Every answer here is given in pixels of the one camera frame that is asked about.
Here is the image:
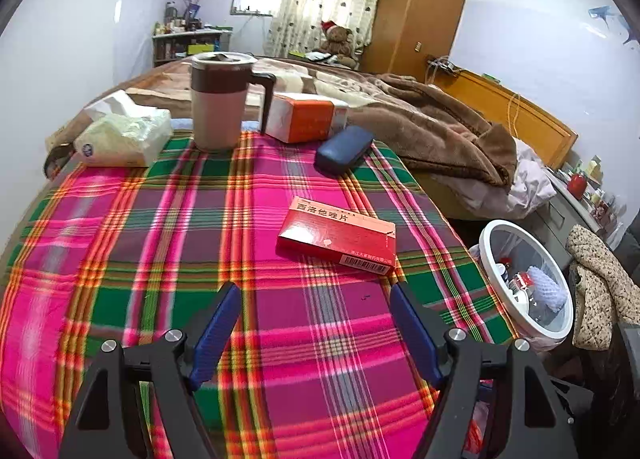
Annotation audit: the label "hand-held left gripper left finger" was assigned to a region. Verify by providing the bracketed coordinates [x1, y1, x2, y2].
[59, 281, 243, 459]

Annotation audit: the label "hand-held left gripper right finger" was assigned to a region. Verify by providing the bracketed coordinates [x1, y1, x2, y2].
[389, 281, 583, 459]

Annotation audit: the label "clear bottle red label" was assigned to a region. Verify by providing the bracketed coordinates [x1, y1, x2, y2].
[507, 271, 538, 305]

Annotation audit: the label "white round waste bin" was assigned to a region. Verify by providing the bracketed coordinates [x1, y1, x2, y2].
[478, 219, 576, 351]

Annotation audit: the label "white foam fruit net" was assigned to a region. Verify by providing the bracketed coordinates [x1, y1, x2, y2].
[527, 265, 565, 312]

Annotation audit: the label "red box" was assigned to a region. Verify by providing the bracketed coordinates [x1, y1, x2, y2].
[276, 196, 398, 276]

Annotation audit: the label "pink green plaid tablecloth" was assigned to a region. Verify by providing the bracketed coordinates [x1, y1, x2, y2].
[0, 129, 518, 459]

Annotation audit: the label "grey bedside cabinet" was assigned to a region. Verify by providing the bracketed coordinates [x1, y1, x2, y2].
[522, 166, 626, 255]

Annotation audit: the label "pale pink quilt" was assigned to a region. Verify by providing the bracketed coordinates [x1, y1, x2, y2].
[450, 139, 558, 220]

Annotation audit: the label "blue glasses case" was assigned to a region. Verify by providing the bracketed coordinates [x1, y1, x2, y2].
[315, 125, 376, 177]

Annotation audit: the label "brown fleece blanket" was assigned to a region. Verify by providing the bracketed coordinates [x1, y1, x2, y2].
[345, 72, 518, 190]

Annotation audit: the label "assorted toiletry bottles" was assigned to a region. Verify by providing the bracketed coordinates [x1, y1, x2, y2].
[585, 156, 626, 225]

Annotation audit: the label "soft tissue pack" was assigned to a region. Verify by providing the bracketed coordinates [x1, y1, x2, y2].
[74, 90, 173, 168]

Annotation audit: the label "pink brown lidded mug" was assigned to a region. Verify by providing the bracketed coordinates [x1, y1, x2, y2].
[190, 52, 277, 152]

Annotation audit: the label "orange white box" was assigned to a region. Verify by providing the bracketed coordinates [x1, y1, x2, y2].
[264, 92, 349, 144]

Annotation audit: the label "wooden bed headboard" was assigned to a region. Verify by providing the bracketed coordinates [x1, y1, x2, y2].
[432, 66, 578, 170]

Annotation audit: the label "beige printed bedspread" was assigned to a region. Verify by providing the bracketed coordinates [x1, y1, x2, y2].
[125, 56, 381, 135]

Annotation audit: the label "cluttered storage shelf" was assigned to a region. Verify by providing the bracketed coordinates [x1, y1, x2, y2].
[151, 28, 233, 67]

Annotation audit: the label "brown teddy bear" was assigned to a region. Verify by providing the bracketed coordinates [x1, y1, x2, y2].
[315, 19, 360, 69]

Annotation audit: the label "row of small bottles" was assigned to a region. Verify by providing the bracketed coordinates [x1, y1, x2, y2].
[152, 2, 201, 36]

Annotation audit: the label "wooden wardrobe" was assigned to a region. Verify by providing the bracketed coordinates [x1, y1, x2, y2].
[361, 0, 472, 77]

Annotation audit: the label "blue wall decal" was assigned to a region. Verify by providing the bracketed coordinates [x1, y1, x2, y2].
[587, 4, 640, 47]

